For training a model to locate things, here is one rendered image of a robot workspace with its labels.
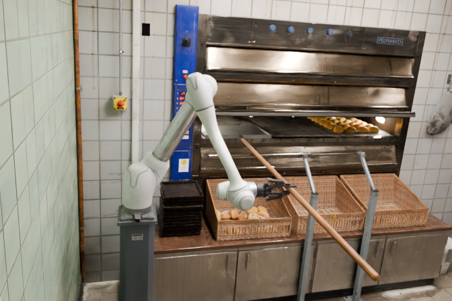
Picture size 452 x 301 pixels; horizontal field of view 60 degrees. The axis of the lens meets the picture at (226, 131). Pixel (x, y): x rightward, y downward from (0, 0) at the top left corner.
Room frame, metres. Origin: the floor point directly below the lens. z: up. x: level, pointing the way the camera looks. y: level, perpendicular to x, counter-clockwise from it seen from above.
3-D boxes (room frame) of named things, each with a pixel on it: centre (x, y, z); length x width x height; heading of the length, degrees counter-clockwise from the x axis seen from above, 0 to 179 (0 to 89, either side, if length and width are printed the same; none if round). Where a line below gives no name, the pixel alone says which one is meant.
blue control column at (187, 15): (3.78, 0.59, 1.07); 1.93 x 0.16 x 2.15; 16
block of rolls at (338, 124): (3.75, -1.12, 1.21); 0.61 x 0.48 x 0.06; 16
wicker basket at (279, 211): (2.75, -0.19, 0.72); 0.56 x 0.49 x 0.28; 104
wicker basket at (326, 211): (2.92, -0.77, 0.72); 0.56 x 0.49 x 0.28; 105
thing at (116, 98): (2.72, 0.75, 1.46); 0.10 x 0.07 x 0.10; 106
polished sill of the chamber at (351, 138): (3.19, -0.67, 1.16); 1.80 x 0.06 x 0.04; 106
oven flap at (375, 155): (3.17, -0.68, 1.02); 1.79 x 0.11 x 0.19; 106
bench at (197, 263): (2.86, -0.65, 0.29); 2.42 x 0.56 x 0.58; 106
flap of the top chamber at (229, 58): (3.17, -0.68, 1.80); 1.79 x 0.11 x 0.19; 106
